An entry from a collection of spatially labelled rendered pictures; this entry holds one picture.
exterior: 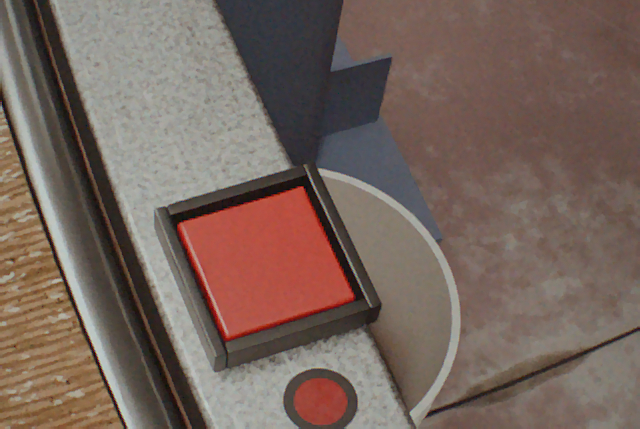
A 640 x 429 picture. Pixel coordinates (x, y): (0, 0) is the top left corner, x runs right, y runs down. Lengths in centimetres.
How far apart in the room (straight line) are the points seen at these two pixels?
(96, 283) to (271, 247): 8
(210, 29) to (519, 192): 112
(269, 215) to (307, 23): 79
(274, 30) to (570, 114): 61
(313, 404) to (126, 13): 23
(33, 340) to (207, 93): 16
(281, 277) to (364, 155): 115
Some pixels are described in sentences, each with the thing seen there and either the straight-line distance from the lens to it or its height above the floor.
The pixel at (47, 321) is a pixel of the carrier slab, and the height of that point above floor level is 94.
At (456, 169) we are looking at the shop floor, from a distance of 174.
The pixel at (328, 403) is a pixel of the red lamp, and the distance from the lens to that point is 56.
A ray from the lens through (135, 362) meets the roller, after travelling 56.
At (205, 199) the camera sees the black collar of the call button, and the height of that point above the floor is 93.
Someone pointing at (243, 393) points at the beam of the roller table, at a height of 91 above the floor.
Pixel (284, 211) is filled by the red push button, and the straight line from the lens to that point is 59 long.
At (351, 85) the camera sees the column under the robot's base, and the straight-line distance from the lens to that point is 165.
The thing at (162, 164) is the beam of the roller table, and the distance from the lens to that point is 61.
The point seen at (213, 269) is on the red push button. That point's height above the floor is 93.
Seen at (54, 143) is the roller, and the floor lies 92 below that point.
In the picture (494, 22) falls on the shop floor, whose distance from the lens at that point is 191.
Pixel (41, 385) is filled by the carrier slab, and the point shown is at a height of 94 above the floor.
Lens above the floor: 143
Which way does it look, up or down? 58 degrees down
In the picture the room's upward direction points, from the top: 11 degrees clockwise
